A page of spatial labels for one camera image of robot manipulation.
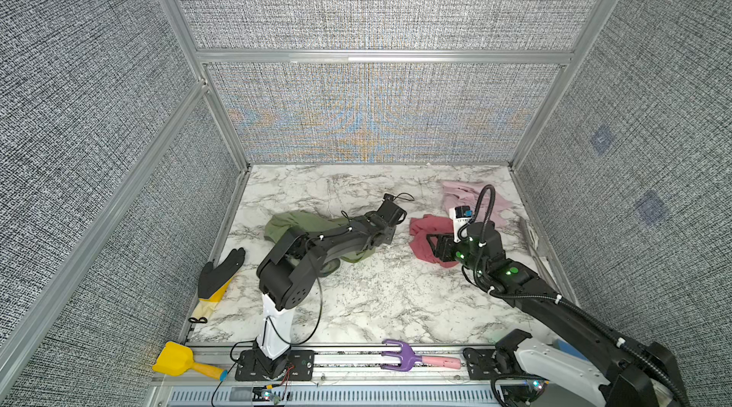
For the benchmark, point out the yellow toy shovel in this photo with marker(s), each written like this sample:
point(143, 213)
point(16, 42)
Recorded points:
point(175, 360)

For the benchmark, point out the dark red cloth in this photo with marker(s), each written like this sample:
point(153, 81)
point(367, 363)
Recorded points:
point(420, 228)

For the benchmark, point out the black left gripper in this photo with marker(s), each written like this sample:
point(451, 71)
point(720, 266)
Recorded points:
point(390, 233)

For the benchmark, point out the purple pink toy rake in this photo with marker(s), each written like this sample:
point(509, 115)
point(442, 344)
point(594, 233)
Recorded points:
point(408, 358)

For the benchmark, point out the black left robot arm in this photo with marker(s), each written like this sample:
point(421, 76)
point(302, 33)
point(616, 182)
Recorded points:
point(295, 265)

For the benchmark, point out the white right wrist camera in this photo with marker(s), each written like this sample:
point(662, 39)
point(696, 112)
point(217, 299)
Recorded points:
point(460, 216)

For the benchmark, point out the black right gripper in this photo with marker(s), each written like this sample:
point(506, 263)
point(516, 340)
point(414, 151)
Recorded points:
point(444, 243)

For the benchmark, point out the yellow cloth under glove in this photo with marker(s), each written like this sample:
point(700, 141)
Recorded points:
point(207, 303)

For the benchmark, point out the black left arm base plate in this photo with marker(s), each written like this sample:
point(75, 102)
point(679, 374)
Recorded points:
point(253, 365)

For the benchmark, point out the blue plastic piece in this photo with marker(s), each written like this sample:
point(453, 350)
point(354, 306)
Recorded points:
point(567, 348)

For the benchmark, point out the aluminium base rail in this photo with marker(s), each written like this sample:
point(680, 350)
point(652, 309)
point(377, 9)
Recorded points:
point(343, 375)

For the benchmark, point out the olive green cloth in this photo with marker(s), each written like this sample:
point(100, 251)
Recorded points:
point(279, 224)

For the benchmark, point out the light pink cloth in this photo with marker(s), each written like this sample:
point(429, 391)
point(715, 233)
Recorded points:
point(457, 194)

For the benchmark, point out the black glove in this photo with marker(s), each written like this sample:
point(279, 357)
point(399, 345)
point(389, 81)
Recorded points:
point(213, 281)

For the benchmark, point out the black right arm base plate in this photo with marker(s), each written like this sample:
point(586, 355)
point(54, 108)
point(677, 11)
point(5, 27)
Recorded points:
point(487, 364)

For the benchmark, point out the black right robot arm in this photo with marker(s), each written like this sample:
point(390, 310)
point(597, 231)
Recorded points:
point(607, 369)

